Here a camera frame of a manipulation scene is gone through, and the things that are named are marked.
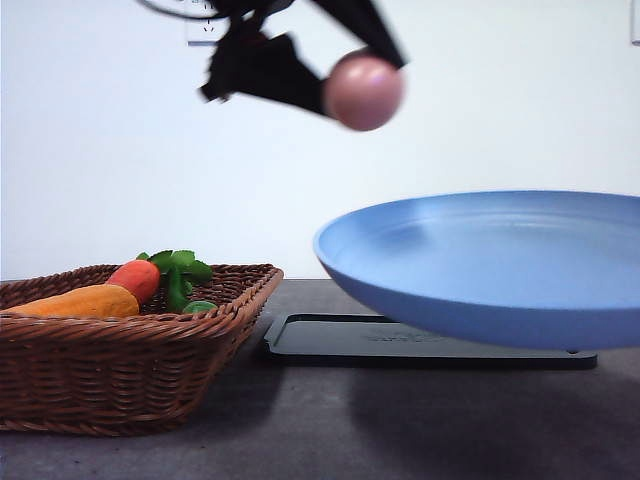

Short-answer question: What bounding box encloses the white wall power socket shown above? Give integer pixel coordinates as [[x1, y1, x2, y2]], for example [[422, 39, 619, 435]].
[[187, 0, 231, 48]]

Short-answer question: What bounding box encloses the yellow-orange toy vegetable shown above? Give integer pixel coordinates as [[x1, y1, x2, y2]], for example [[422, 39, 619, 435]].
[[7, 284, 140, 318]]

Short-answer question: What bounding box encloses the brown wicker basket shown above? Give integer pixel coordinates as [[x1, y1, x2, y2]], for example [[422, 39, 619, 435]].
[[0, 264, 284, 437]]

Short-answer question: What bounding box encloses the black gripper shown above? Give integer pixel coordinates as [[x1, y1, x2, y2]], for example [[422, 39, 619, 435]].
[[202, 0, 409, 116]]

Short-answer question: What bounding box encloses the small green toy lime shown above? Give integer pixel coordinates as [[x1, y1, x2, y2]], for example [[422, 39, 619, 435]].
[[183, 300, 218, 313]]

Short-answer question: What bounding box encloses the brown egg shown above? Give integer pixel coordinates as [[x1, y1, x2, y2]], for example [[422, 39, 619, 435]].
[[322, 48, 405, 132]]

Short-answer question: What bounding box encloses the orange toy carrot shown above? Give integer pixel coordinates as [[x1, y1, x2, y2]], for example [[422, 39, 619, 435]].
[[106, 260, 160, 305]]

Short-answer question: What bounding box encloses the green toy leafy vegetable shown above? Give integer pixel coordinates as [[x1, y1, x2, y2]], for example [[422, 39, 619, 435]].
[[136, 250, 213, 313]]

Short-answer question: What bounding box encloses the blue round plate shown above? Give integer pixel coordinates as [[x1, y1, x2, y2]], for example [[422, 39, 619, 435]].
[[313, 190, 640, 350]]

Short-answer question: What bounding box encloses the black rectangular tray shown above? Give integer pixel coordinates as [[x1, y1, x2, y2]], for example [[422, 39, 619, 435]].
[[263, 314, 599, 370]]

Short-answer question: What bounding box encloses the black cable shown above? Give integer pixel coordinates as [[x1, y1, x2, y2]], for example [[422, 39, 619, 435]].
[[137, 0, 231, 20]]

